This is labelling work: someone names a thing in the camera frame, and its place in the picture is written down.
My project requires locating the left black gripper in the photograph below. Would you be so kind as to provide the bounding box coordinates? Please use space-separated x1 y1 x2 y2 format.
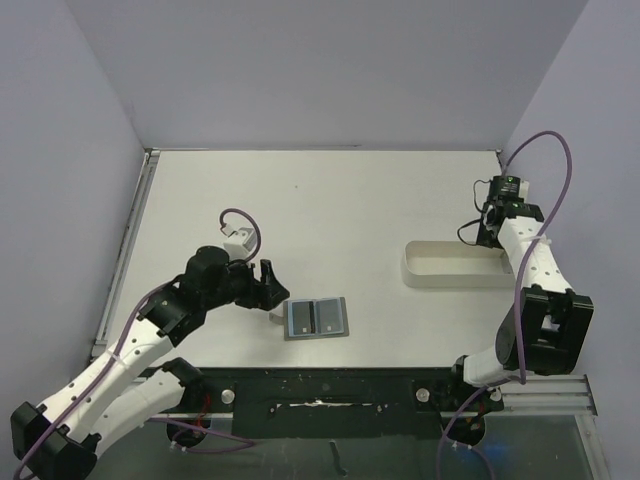
203 253 287 310

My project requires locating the black VIP credit card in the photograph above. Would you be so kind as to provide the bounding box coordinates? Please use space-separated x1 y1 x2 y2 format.
290 301 315 336

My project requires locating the grey card holder wallet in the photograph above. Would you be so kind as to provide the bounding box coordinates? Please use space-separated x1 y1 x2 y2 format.
269 297 350 341

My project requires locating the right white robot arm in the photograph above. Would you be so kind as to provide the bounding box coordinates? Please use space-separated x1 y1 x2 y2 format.
445 176 594 409

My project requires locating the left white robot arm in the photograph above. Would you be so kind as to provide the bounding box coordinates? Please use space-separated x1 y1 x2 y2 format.
10 246 290 479

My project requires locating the white plastic tray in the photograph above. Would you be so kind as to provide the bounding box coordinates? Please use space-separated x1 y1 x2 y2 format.
401 241 515 289

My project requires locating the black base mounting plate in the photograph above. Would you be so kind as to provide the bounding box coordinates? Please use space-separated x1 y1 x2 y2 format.
169 367 504 440

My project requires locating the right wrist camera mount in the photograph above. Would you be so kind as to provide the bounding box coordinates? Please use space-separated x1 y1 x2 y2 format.
518 180 529 202

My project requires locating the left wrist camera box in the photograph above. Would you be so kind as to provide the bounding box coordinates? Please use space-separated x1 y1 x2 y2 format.
221 225 258 260

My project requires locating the aluminium rail frame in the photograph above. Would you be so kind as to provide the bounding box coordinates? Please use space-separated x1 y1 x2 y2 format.
39 147 599 431

